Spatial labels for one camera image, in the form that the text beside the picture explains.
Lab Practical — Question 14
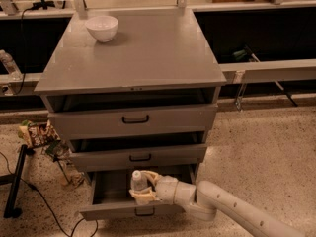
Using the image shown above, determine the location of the white ceramic bowl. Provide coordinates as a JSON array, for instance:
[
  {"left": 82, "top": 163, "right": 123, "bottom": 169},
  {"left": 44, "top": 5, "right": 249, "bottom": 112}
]
[{"left": 85, "top": 16, "right": 119, "bottom": 42}]

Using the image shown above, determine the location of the black stand leg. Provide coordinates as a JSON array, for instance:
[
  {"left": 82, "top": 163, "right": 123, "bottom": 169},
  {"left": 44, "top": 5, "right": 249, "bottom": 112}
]
[{"left": 0, "top": 144, "right": 32, "bottom": 218}]

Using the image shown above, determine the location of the clear plastic water bottle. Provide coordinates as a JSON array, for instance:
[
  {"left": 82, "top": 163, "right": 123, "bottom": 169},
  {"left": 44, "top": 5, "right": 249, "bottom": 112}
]
[{"left": 130, "top": 170, "right": 148, "bottom": 191}]

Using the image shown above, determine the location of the grey metal railing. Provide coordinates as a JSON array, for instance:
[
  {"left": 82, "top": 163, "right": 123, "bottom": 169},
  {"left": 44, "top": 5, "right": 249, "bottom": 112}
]
[{"left": 1, "top": 0, "right": 315, "bottom": 96}]

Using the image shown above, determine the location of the grey drawer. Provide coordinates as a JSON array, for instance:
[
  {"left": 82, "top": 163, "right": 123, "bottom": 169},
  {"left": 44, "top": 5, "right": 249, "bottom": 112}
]
[
  {"left": 81, "top": 165, "right": 196, "bottom": 220},
  {"left": 48, "top": 105, "right": 217, "bottom": 140},
  {"left": 70, "top": 144, "right": 206, "bottom": 172}
]

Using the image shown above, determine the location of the snack bag on floor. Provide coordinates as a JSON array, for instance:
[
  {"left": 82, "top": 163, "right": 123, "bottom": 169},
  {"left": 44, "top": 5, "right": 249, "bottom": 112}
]
[{"left": 18, "top": 120, "right": 60, "bottom": 148}]

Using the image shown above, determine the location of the grey bottom drawer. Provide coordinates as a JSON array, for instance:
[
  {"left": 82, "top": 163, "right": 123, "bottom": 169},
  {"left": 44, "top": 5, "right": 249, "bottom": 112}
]
[{"left": 81, "top": 165, "right": 196, "bottom": 220}]

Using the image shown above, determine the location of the green-handled tool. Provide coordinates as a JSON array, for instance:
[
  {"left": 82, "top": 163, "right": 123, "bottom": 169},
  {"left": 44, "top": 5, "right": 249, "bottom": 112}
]
[{"left": 232, "top": 45, "right": 259, "bottom": 62}]

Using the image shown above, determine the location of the black floor cable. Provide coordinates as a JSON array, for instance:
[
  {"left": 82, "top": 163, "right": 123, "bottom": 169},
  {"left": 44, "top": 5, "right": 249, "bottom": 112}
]
[{"left": 0, "top": 151, "right": 99, "bottom": 237}]

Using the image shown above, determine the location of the grey middle drawer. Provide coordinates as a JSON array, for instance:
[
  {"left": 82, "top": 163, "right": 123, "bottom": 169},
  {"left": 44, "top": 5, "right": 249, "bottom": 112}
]
[{"left": 70, "top": 144, "right": 206, "bottom": 172}]

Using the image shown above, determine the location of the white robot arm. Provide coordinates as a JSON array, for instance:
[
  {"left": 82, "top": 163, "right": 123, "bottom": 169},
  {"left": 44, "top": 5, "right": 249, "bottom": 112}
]
[{"left": 129, "top": 170, "right": 305, "bottom": 237}]

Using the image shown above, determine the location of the grey drawer cabinet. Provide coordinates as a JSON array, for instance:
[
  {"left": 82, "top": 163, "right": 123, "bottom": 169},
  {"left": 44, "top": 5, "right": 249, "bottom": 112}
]
[{"left": 34, "top": 7, "right": 228, "bottom": 185}]

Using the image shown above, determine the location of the grey top drawer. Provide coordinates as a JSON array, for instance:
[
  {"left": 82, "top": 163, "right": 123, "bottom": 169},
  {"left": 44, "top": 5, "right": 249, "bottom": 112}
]
[{"left": 48, "top": 105, "right": 217, "bottom": 140}]

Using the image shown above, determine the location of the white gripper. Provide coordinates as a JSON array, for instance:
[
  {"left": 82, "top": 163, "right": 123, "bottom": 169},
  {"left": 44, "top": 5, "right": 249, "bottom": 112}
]
[{"left": 129, "top": 170, "right": 179, "bottom": 205}]

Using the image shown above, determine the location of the clear bottle at left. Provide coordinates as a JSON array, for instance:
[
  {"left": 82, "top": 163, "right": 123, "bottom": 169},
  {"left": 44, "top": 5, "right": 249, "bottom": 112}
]
[{"left": 0, "top": 50, "right": 22, "bottom": 81}]

